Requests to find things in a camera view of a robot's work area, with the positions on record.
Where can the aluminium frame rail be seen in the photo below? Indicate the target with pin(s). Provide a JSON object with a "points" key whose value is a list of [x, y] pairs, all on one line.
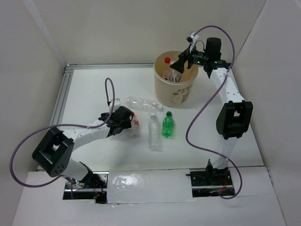
{"points": [[105, 66], [60, 103]]}

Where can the clear bottle white cap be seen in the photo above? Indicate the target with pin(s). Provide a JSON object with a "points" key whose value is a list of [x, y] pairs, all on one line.
{"points": [[154, 139]]}

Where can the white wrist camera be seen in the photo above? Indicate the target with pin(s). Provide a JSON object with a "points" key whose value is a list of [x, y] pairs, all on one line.
{"points": [[115, 104], [192, 39]]}

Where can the green plastic bottle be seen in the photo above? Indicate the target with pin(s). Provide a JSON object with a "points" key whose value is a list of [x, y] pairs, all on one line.
{"points": [[168, 125]]}

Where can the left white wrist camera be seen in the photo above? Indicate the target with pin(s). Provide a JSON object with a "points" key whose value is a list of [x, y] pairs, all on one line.
{"points": [[115, 104]]}

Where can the red cola label bottle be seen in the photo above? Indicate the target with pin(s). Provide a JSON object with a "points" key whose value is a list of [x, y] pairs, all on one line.
{"points": [[135, 126]]}

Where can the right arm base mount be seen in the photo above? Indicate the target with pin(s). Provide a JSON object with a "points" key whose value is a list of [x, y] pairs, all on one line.
{"points": [[209, 183]]}

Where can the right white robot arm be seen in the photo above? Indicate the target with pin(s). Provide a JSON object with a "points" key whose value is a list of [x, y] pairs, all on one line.
{"points": [[234, 118]]}

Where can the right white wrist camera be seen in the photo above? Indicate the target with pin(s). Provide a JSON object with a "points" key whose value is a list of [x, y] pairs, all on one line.
{"points": [[192, 39]]}

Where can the blue label clear bottle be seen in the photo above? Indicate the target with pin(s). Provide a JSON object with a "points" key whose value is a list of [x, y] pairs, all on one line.
{"points": [[174, 76]]}

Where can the aluminium frame rail back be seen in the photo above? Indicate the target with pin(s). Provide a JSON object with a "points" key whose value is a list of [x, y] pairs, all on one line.
{"points": [[105, 66]]}

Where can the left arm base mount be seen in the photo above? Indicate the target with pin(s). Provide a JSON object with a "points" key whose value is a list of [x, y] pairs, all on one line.
{"points": [[95, 190]]}

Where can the red cap red label bottle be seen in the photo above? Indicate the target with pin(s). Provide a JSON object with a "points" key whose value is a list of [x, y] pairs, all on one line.
{"points": [[167, 61]]}

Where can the beige paper bucket bin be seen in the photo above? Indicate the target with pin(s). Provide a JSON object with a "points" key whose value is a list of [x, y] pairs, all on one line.
{"points": [[171, 93]]}

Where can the crushed clear bottle blue-white cap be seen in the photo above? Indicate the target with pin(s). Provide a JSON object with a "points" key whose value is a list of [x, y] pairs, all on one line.
{"points": [[142, 104]]}

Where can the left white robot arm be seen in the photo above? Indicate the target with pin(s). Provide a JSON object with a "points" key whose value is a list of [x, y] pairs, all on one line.
{"points": [[54, 151]]}

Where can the aluminium frame rail left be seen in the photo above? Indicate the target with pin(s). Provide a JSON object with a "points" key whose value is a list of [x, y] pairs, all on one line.
{"points": [[60, 103]]}

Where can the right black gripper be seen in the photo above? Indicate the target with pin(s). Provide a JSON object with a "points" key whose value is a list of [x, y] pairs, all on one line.
{"points": [[179, 65]]}

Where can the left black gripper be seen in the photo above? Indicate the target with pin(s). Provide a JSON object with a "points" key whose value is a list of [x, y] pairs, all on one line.
{"points": [[127, 124]]}

